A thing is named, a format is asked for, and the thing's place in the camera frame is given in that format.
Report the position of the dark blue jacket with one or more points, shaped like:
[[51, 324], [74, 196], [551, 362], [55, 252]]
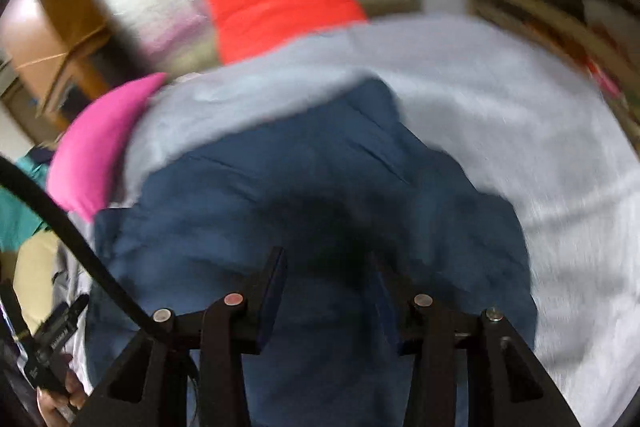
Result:
[[250, 187]]

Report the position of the teal cloth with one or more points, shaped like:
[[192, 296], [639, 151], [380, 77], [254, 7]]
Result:
[[17, 212]]

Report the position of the light grey blanket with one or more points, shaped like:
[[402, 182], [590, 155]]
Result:
[[500, 107]]

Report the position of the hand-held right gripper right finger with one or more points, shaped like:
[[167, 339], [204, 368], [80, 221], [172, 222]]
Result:
[[387, 302]]

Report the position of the beige cushion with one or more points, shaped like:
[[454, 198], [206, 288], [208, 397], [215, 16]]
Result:
[[37, 282]]

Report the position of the person's left hand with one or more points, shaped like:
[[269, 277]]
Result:
[[75, 394]]

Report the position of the wooden furniture frame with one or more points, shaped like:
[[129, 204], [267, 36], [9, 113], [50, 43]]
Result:
[[65, 22]]

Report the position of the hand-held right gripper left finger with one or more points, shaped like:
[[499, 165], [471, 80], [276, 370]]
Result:
[[270, 294]]

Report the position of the pink pillow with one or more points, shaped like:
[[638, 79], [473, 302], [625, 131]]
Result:
[[95, 147]]

